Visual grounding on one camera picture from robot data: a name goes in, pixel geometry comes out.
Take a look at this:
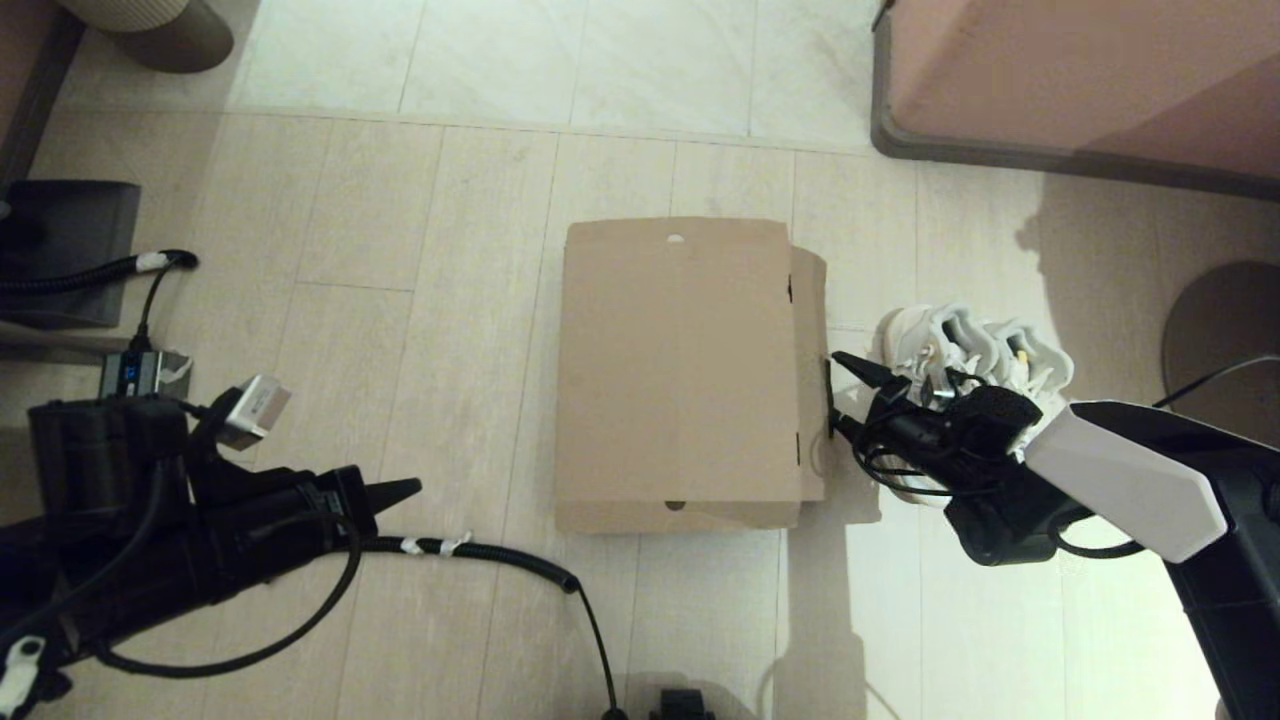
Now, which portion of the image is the white lace-up sneaker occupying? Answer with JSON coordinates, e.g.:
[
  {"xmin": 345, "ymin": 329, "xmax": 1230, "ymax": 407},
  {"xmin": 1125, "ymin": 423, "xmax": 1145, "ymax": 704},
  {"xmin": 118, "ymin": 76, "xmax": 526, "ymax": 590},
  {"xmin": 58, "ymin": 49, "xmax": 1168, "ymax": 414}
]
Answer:
[
  {"xmin": 875, "ymin": 304, "xmax": 979, "ymax": 506},
  {"xmin": 975, "ymin": 318, "xmax": 1075, "ymax": 417}
]

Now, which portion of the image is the cardboard shoe box with lid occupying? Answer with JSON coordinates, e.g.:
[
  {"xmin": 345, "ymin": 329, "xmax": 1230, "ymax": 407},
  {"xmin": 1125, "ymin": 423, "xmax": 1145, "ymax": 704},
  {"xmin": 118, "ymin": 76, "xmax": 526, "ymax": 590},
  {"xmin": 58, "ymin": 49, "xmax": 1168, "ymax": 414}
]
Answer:
[{"xmin": 555, "ymin": 217, "xmax": 829, "ymax": 536}]

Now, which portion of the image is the grey power inverter box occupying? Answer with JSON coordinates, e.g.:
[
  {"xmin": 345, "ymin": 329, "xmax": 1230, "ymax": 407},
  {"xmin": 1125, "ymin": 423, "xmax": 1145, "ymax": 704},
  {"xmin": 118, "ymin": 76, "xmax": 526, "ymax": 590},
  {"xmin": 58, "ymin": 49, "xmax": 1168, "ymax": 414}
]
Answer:
[{"xmin": 100, "ymin": 350, "xmax": 193, "ymax": 401}]

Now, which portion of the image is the dark grey plastic bin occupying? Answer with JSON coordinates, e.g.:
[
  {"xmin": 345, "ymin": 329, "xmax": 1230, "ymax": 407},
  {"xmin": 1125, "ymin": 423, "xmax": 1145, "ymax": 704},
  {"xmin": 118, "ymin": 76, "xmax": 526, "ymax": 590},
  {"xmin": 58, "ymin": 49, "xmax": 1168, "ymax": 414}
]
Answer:
[{"xmin": 0, "ymin": 180, "xmax": 141, "ymax": 329}]

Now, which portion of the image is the round dark brown table base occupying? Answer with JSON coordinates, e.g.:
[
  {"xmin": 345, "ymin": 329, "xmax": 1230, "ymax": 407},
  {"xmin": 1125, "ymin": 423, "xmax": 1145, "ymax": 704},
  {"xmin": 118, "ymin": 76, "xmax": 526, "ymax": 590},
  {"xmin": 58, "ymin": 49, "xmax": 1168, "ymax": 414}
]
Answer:
[{"xmin": 1163, "ymin": 262, "xmax": 1280, "ymax": 411}]

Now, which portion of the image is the pink sofa with grey base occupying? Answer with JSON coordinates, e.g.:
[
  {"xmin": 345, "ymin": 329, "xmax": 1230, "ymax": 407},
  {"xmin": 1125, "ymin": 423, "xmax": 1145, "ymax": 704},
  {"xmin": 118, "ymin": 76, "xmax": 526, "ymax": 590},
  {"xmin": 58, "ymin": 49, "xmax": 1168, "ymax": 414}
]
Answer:
[{"xmin": 869, "ymin": 0, "xmax": 1280, "ymax": 206}]

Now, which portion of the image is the beige ribbed round pouf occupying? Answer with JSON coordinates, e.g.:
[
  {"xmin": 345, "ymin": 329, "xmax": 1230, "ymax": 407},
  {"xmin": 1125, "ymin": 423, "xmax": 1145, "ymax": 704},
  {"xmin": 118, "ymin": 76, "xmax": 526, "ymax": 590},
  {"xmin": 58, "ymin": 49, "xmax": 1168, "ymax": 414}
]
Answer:
[{"xmin": 58, "ymin": 0, "xmax": 236, "ymax": 73}]

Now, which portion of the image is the brown wooden furniture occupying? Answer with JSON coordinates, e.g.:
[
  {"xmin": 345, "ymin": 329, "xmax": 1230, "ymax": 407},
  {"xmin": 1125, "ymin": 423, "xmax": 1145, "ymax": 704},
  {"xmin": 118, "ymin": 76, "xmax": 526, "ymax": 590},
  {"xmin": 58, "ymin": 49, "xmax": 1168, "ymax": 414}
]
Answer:
[{"xmin": 0, "ymin": 0, "xmax": 86, "ymax": 191}]

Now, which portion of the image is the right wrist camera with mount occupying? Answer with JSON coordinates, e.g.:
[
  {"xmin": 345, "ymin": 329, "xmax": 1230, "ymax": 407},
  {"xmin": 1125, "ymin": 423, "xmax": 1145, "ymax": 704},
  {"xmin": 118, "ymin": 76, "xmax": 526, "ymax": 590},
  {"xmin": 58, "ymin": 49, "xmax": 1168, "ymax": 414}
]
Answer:
[{"xmin": 950, "ymin": 385, "xmax": 1043, "ymax": 456}]

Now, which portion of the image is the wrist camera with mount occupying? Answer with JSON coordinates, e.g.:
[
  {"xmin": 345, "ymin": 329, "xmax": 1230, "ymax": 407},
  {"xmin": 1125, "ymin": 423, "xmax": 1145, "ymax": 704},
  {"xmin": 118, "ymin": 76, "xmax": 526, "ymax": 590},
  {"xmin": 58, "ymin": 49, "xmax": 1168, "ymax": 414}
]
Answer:
[
  {"xmin": 195, "ymin": 375, "xmax": 293, "ymax": 451},
  {"xmin": 950, "ymin": 385, "xmax": 1043, "ymax": 456}
]

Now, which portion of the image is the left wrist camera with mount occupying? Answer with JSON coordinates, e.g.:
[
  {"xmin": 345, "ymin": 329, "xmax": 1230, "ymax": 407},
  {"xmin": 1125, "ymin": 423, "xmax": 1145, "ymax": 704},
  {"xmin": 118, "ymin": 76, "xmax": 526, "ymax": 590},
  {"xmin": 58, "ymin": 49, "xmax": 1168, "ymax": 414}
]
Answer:
[{"xmin": 195, "ymin": 375, "xmax": 293, "ymax": 451}]

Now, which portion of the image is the black coiled floor cable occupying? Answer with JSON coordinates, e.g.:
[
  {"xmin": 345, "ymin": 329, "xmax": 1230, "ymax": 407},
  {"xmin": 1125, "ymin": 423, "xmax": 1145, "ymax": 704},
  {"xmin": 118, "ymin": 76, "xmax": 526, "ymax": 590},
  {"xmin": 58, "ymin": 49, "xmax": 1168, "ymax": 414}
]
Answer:
[{"xmin": 345, "ymin": 535, "xmax": 629, "ymax": 720}]

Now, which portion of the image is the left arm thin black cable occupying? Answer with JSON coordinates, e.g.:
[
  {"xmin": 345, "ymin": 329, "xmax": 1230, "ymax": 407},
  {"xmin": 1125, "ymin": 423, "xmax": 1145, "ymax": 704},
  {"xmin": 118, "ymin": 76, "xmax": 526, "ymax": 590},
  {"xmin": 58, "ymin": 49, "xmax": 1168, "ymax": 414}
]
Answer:
[{"xmin": 95, "ymin": 520, "xmax": 363, "ymax": 681}]

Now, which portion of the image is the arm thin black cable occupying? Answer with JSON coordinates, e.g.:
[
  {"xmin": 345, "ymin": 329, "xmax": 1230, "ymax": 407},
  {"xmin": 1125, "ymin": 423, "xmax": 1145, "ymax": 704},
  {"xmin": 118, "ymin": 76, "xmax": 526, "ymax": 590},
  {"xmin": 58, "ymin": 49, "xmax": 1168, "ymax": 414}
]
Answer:
[
  {"xmin": 858, "ymin": 355, "xmax": 1280, "ymax": 499},
  {"xmin": 95, "ymin": 520, "xmax": 363, "ymax": 681}
]

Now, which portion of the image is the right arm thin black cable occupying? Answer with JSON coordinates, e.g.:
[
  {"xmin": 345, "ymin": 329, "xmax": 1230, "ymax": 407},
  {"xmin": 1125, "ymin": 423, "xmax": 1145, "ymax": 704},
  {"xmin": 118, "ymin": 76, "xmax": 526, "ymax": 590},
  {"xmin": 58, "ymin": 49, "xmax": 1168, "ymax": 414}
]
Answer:
[{"xmin": 858, "ymin": 355, "xmax": 1280, "ymax": 499}]

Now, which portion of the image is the black corrugated hose with tape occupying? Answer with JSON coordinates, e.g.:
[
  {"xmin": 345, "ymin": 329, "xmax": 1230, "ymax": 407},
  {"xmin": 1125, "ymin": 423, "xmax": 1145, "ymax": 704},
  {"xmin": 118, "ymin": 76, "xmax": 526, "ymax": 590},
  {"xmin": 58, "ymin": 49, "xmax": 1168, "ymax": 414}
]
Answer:
[{"xmin": 0, "ymin": 250, "xmax": 199, "ymax": 353}]

